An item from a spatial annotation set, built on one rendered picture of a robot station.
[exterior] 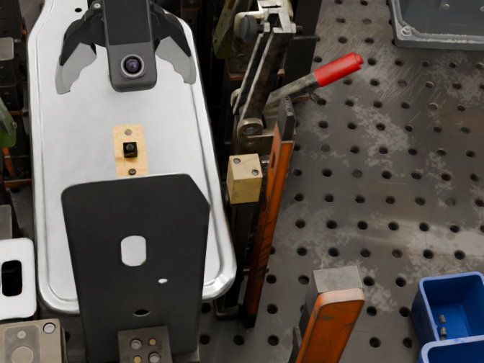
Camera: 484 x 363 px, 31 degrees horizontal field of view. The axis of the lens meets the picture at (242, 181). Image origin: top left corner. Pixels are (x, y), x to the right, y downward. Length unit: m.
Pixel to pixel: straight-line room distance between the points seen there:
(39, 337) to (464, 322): 0.70
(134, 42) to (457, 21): 0.91
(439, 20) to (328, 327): 0.93
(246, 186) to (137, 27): 0.25
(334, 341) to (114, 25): 0.37
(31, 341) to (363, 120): 0.82
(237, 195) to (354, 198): 0.45
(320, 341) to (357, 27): 0.94
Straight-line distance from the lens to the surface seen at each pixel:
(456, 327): 1.37
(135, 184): 0.66
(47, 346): 0.90
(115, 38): 0.86
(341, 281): 0.79
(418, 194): 1.47
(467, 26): 1.67
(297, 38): 1.42
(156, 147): 1.09
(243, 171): 1.00
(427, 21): 1.65
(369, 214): 1.43
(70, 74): 0.96
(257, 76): 0.98
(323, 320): 0.80
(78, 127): 1.11
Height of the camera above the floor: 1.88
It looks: 56 degrees down
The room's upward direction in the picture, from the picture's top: 8 degrees clockwise
